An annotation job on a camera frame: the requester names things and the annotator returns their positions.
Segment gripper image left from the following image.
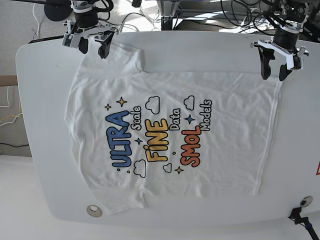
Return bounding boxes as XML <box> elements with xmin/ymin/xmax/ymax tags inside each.
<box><xmin>64</xmin><ymin>19</ymin><xmax>118</xmax><ymax>59</ymax></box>

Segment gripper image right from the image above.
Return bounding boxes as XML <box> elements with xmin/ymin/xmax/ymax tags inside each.
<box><xmin>250</xmin><ymin>36</ymin><xmax>309</xmax><ymax>81</ymax></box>

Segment white printed T-shirt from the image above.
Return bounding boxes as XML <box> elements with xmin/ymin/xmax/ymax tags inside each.
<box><xmin>64</xmin><ymin>40</ymin><xmax>282</xmax><ymax>215</ymax></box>

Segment black round stand base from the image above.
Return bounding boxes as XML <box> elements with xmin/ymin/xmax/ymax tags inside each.
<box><xmin>44</xmin><ymin>0</ymin><xmax>73</xmax><ymax>22</ymax></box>

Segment right metal table grommet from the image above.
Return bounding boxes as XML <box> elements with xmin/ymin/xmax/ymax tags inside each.
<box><xmin>300</xmin><ymin>195</ymin><xmax>313</xmax><ymax>208</ymax></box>

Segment metal table grommet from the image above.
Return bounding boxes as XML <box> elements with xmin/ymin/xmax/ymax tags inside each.
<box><xmin>86</xmin><ymin>205</ymin><xmax>103</xmax><ymax>218</ymax></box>
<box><xmin>300</xmin><ymin>195</ymin><xmax>313</xmax><ymax>208</ymax></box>

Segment left metal table grommet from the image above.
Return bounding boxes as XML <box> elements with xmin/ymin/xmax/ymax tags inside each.
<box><xmin>86</xmin><ymin>205</ymin><xmax>103</xmax><ymax>218</ymax></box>

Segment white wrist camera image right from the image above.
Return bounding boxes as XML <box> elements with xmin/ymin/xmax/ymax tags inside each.
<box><xmin>286</xmin><ymin>52</ymin><xmax>304</xmax><ymax>71</ymax></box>

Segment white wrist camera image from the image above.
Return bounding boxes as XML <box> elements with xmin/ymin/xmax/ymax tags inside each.
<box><xmin>286</xmin><ymin>52</ymin><xmax>304</xmax><ymax>71</ymax></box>
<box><xmin>62</xmin><ymin>33</ymin><xmax>81</xmax><ymax>49</ymax></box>

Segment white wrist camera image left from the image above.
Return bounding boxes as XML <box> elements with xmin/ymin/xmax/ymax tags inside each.
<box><xmin>62</xmin><ymin>33</ymin><xmax>81</xmax><ymax>49</ymax></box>

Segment white floor cable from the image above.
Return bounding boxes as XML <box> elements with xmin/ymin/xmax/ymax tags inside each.
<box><xmin>31</xmin><ymin>0</ymin><xmax>41</xmax><ymax>41</ymax></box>

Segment aluminium frame post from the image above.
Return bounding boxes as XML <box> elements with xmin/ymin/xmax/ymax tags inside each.
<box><xmin>157</xmin><ymin>0</ymin><xmax>180</xmax><ymax>31</ymax></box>

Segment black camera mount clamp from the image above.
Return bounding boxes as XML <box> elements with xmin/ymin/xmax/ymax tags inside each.
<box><xmin>288</xmin><ymin>207</ymin><xmax>319</xmax><ymax>240</ymax></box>

